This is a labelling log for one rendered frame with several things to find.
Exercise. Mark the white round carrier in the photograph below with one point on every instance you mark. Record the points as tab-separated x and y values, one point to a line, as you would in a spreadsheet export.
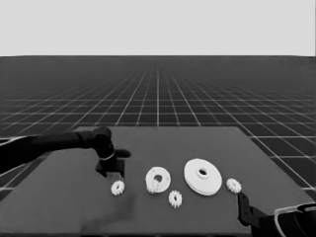
165	174

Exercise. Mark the large thick white disc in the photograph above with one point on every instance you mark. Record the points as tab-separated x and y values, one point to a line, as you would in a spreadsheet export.
197	184

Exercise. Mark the small white gear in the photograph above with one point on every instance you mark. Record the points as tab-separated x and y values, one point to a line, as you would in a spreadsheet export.
172	200
150	189
115	189
230	186

